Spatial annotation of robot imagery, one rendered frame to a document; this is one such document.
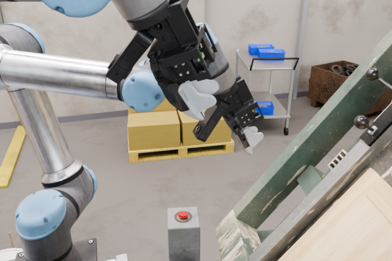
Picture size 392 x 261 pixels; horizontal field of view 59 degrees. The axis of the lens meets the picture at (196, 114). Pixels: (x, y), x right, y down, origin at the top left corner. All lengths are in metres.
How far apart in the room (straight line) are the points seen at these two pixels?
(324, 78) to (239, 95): 4.06
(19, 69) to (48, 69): 0.06
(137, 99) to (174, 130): 2.78
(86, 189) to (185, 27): 0.67
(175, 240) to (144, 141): 2.18
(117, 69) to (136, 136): 2.89
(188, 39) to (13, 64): 0.40
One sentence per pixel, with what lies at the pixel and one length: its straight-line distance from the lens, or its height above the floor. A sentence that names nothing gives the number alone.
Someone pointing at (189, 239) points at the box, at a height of 0.87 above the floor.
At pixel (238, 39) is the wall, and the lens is 4.72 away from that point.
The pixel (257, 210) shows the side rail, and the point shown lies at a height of 0.94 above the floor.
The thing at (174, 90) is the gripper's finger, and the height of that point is 1.63.
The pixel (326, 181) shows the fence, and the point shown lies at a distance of 1.14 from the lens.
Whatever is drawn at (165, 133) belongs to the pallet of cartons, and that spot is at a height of 0.29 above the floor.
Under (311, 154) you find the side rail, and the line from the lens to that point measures 1.33.
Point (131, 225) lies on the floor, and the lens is 2.80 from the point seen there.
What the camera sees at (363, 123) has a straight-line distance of 1.00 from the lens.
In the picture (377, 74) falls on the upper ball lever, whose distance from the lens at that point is 1.09.
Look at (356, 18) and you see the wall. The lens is 5.62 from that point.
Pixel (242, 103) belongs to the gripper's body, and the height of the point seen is 1.50.
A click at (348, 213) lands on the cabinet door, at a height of 1.18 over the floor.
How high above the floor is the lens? 1.80
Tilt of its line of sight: 23 degrees down
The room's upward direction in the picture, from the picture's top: straight up
